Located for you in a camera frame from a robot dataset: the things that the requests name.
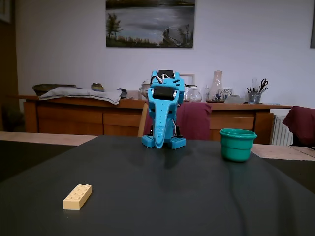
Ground white painted soup tureen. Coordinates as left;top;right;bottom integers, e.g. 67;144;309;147
140;79;151;101

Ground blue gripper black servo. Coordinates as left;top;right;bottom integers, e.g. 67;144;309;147
147;78;185;149

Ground grey folded cloth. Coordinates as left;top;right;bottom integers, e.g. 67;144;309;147
37;87;128;106

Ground dark shallow bowl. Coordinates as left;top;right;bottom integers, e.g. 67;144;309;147
32;84;77;96

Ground green plastic cup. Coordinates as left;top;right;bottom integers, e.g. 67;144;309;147
219;127;258;163

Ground round glass vase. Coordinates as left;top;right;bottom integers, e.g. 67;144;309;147
184;87;203;103

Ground black handled scissors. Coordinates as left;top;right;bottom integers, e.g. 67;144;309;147
259;78;269;94

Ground tall glass carafe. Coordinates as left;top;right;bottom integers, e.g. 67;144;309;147
205;70;226;104

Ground wooden sideboard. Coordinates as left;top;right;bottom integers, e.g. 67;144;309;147
6;94;293;145

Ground white picture frame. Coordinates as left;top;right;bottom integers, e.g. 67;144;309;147
179;73;196;87

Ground pale grey stone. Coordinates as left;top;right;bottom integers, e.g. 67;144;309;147
224;95;246;105

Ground cream lego brick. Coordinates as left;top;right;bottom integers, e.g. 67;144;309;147
63;184;93;211

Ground dark grey table mat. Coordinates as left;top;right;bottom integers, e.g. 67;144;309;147
0;134;315;236

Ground dark framed wall picture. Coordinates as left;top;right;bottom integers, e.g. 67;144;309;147
310;0;315;49

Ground chair with maroon cover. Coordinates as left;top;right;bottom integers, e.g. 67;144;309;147
282;106;315;149
137;101;213;141

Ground white radiator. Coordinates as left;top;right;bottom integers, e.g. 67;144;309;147
270;115;295;146

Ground grey pen holder cup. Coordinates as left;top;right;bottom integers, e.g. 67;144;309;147
247;91;263;104

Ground lake landscape painting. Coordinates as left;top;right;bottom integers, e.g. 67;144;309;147
105;0;196;49

